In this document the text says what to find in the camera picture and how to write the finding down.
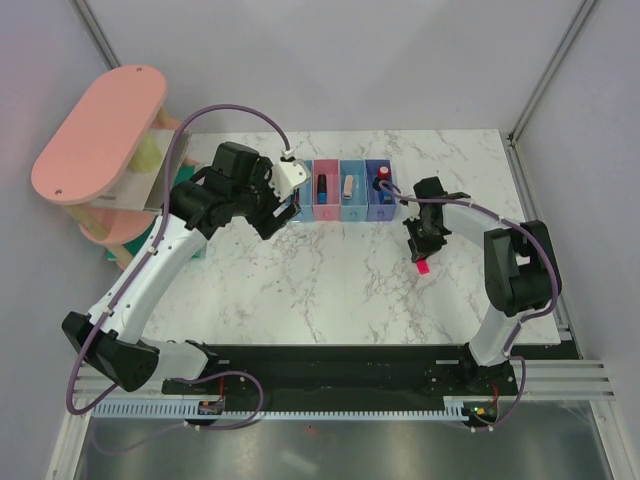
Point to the purple bin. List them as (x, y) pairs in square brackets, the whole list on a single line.
[(376, 211)]

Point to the pink wooden shelf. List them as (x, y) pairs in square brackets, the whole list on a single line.
[(105, 164)]

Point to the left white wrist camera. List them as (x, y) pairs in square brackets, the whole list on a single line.
[(288, 176)]

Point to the blue cap highlighter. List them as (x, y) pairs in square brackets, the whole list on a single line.
[(321, 189)]

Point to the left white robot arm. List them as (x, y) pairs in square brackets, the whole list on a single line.
[(110, 338)]

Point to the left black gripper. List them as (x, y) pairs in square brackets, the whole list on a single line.
[(265, 222)]

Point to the green box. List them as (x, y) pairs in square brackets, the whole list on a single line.
[(184, 173)]

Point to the red black stamp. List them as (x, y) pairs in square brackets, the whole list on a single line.
[(383, 174)]

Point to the aluminium frame post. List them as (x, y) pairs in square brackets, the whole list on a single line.
[(565, 45), (95, 32)]

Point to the right aluminium frame post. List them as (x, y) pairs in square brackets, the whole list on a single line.
[(565, 45)]

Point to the white cable duct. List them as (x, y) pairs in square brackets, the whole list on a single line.
[(193, 409)]

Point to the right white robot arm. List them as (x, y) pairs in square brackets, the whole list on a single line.
[(521, 276)]

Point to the left aluminium frame post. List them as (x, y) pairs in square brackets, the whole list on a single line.
[(95, 32)]

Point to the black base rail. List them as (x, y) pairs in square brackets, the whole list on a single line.
[(343, 378)]

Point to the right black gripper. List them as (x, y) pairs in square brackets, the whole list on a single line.
[(423, 249)]

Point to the light blue bin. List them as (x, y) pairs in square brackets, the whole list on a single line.
[(304, 198)]

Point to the pink bin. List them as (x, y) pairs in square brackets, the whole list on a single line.
[(330, 211)]

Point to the pink cap highlighter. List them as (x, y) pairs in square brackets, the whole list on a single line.
[(423, 267)]

